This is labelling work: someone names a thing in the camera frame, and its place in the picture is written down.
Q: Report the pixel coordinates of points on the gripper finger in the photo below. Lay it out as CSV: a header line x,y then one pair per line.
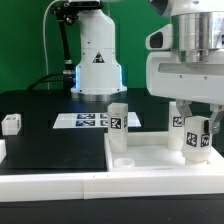
x,y
183,107
216,117

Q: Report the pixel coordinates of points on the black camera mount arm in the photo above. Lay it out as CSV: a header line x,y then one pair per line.
x,y
65,16

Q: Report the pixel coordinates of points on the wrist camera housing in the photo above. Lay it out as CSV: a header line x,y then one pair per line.
x,y
161,39

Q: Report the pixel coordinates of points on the white square tabletop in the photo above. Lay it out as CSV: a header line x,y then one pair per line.
x,y
148,151

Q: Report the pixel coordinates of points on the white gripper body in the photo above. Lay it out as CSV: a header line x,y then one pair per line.
x,y
167,77

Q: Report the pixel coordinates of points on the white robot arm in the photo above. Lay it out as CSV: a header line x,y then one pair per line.
x,y
186,60

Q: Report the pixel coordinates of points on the white marker sheet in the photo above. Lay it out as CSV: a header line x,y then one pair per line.
x,y
92,120

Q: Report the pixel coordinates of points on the white U-shaped obstacle fence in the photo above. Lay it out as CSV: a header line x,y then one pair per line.
x,y
106,185

